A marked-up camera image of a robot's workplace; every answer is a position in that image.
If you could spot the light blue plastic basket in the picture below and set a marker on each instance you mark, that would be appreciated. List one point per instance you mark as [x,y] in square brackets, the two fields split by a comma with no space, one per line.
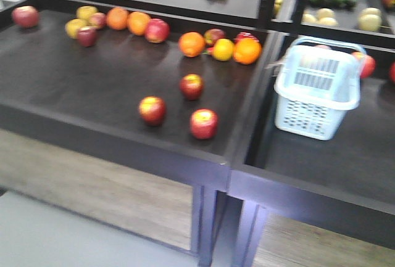
[318,83]

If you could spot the red apple behind basket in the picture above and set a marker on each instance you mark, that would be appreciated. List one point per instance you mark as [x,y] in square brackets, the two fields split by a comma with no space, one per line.
[369,64]

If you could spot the red apple front right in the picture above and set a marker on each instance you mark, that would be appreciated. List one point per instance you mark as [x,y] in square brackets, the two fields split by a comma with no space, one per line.
[203,124]

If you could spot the red apple middle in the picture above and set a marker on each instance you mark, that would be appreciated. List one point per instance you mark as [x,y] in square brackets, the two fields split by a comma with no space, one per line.
[191,86]

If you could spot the red apple front left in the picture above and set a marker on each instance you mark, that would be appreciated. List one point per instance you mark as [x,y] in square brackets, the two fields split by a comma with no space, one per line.
[152,110]

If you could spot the yellow round fruit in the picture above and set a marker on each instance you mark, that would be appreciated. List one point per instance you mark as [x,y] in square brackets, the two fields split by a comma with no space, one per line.
[223,50]

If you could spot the orange with navel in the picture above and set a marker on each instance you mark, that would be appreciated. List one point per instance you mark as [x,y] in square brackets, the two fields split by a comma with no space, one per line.
[191,44]

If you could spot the large orange right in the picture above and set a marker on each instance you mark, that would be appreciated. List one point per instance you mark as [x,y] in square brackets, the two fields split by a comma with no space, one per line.
[247,51]

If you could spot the black wooden display stand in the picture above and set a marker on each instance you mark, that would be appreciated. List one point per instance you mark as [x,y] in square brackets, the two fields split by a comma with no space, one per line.
[72,136]

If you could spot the dark red apple back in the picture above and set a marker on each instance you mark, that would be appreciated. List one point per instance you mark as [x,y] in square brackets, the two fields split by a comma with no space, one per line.
[211,36]

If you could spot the red bell pepper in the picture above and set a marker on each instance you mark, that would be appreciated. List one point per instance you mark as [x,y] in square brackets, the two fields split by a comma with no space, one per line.
[244,35]

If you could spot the pink red apple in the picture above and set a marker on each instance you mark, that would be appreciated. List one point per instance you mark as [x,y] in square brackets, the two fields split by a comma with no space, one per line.
[157,31]

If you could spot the orange middle right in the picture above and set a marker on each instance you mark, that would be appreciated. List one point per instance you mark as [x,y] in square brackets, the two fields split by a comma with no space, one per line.
[137,23]

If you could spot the orange middle left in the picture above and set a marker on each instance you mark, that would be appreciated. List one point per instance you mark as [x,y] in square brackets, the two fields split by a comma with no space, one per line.
[116,18]

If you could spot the dark red small apple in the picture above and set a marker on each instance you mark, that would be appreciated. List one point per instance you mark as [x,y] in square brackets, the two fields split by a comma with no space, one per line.
[87,36]

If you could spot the pink small apple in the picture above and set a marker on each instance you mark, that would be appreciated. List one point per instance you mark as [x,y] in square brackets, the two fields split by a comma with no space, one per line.
[98,20]

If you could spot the yellow apple front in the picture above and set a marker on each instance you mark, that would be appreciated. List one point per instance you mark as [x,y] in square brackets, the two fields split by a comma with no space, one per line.
[72,27]

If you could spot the yellow apple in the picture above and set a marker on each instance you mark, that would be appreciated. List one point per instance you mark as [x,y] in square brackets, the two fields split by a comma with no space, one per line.
[72,27]
[85,12]

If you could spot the yellow apple back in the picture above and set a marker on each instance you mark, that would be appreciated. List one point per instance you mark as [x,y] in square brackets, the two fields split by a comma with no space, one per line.
[85,12]

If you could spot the red apple far left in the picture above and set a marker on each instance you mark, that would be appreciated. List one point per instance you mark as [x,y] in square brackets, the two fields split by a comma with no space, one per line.
[26,16]

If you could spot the red apple right tray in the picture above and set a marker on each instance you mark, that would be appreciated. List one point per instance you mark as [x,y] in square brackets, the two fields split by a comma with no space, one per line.
[392,73]

